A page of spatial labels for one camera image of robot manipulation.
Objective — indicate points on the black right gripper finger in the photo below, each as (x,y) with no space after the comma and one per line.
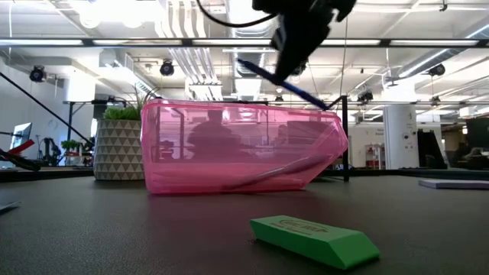
(288,46)
(315,34)

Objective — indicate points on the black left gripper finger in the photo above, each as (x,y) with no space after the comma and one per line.
(21,162)

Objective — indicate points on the blue pen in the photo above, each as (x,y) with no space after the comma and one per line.
(305,97)

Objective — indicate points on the pink transparent pencil case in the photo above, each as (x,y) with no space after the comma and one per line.
(172,172)

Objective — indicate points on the green eraser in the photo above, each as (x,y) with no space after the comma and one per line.
(313,240)

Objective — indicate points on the pale purple sticky note pad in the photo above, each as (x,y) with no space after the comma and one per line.
(454,184)

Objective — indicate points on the red tape tag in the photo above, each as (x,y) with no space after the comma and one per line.
(21,147)

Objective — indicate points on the silver desktop monitor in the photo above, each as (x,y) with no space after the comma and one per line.
(21,133)

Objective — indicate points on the small green potted plant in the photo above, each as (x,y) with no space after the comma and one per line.
(70,145)

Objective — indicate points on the black high table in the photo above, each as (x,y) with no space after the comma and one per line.
(70,114)

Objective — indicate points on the black ceiling spotlight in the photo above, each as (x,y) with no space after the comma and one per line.
(436,70)
(37,73)
(167,68)

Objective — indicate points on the white patterned plant pot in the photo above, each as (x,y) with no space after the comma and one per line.
(118,153)

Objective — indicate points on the green succulent plant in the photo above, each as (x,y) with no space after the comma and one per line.
(122,113)

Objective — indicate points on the person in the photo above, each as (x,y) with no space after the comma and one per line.
(214,133)

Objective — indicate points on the white shelving rack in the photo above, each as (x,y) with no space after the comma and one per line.
(374,154)

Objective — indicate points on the white round column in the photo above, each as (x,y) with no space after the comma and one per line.
(401,137)

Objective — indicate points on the black aluminium table frame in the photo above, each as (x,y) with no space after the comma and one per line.
(88,42)

